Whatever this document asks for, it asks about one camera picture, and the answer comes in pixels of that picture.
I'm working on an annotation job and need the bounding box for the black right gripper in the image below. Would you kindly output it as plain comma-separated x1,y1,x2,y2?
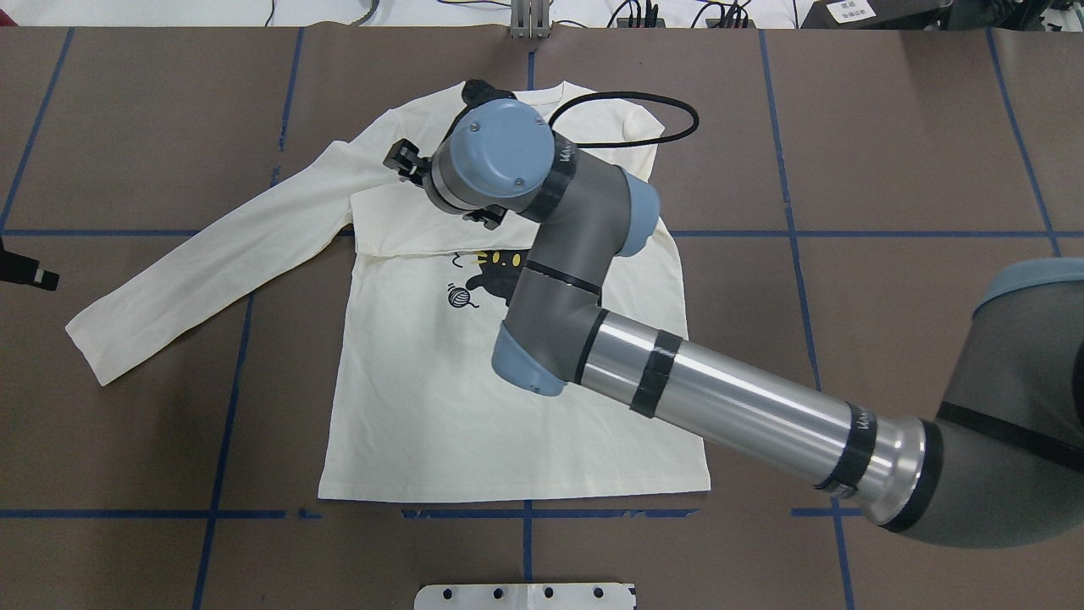
383,80,516,230

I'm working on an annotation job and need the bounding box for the white long-sleeve cat shirt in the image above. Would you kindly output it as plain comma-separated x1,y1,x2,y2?
65,85,710,503

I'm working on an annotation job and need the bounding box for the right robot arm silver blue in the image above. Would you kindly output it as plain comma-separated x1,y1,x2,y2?
384,80,1081,549

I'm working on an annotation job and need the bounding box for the black box with white label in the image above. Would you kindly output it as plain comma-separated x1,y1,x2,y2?
800,0,1009,31

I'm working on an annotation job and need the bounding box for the aluminium frame post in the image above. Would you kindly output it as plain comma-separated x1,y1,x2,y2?
508,0,552,40

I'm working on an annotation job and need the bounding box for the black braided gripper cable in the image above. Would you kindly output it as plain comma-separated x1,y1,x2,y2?
546,90,700,150

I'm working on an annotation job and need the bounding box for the black power strip with cables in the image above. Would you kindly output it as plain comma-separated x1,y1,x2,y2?
605,1,754,30

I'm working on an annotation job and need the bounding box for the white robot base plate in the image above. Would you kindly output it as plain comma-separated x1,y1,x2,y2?
413,582,638,609

